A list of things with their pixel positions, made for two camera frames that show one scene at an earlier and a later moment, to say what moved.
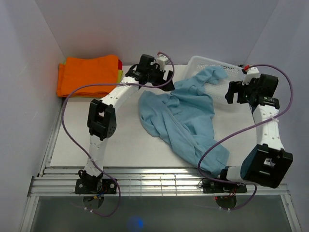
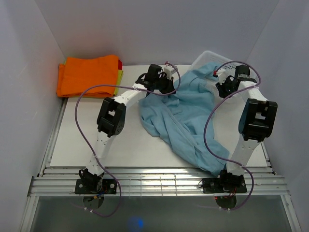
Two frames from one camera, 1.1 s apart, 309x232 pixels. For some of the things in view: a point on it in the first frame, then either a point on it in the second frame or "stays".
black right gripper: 233,87 -> 220,88
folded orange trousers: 77,72 stays
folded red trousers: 119,65 stays
